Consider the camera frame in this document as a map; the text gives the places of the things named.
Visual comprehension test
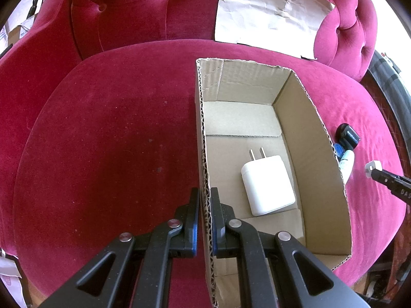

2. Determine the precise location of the black cable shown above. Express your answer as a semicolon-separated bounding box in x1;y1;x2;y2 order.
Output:
27;0;47;18

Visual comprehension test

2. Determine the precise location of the red velvet sofa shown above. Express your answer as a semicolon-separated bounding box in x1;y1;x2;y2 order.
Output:
0;0;406;308

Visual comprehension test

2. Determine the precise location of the small white cube adapter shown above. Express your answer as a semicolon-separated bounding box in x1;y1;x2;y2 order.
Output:
365;160;382;178

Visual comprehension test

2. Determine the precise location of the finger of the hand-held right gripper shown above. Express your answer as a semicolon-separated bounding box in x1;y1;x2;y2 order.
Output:
369;168;411;205

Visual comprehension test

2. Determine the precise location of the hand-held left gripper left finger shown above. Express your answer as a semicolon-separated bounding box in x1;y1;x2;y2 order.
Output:
39;188;200;308

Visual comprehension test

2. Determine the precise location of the black jar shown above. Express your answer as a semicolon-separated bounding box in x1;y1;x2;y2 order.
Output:
335;123;361;150

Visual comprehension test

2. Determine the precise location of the pale blue bottle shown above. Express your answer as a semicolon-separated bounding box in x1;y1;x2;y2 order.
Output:
340;150;356;185

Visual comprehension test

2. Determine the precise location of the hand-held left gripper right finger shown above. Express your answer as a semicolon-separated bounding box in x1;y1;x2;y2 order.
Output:
210;187;373;308

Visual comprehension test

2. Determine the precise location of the crumpled paper sheet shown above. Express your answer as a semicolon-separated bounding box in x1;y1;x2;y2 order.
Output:
213;0;336;61

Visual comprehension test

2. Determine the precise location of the white printed bag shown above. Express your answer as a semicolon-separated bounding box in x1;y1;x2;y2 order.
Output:
0;250;23;296

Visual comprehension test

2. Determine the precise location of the brown cardboard carton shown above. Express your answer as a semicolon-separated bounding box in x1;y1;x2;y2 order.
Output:
6;22;34;45

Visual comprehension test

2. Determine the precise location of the cardboard box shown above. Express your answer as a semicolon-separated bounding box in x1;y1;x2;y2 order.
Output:
195;58;354;308

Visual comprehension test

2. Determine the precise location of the large white charger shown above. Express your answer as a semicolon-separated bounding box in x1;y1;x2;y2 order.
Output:
241;147;296;217

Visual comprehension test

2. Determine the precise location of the black curved frame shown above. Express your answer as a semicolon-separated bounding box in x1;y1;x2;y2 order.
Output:
366;50;411;155

